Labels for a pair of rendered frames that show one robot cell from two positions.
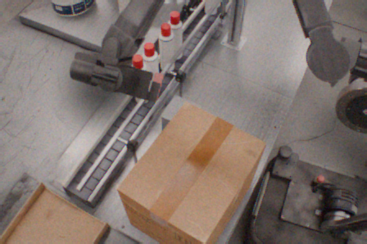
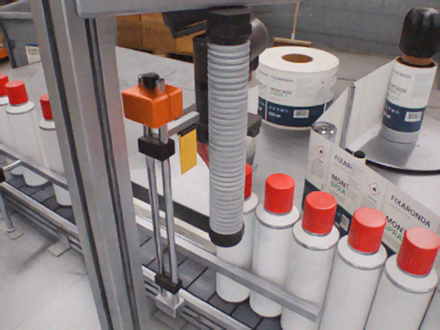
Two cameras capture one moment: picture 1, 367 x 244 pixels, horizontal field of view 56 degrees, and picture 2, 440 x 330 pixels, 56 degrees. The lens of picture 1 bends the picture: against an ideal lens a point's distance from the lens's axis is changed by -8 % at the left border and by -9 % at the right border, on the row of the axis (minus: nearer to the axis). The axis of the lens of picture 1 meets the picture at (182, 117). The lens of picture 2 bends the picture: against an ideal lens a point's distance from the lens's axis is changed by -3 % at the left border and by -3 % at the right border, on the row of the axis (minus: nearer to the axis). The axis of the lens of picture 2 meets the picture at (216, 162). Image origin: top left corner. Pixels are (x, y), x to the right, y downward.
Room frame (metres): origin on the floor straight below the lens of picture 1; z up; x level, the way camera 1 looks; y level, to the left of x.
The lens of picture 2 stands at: (1.28, -0.54, 1.35)
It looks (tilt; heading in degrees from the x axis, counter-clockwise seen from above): 32 degrees down; 98
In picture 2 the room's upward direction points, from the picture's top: straight up
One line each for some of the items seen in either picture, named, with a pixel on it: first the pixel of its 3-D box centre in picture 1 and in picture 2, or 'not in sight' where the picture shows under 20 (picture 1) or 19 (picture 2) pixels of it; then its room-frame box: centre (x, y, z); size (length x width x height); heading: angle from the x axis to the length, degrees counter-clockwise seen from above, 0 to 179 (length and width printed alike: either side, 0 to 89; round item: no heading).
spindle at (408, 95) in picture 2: not in sight; (412, 75); (1.58, 0.38, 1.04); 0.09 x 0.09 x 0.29
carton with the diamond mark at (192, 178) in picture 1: (192, 188); not in sight; (0.40, -0.03, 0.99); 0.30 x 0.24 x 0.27; 147
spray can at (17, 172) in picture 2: (140, 79); (11, 126); (0.78, 0.14, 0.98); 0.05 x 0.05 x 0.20
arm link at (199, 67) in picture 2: not in sight; (218, 56); (1.21, -0.02, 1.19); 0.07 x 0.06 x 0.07; 69
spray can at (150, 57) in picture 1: (151, 67); (27, 134); (0.83, 0.11, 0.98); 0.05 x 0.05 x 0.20
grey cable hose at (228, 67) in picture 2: not in sight; (227, 140); (1.25, -0.23, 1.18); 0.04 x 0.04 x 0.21
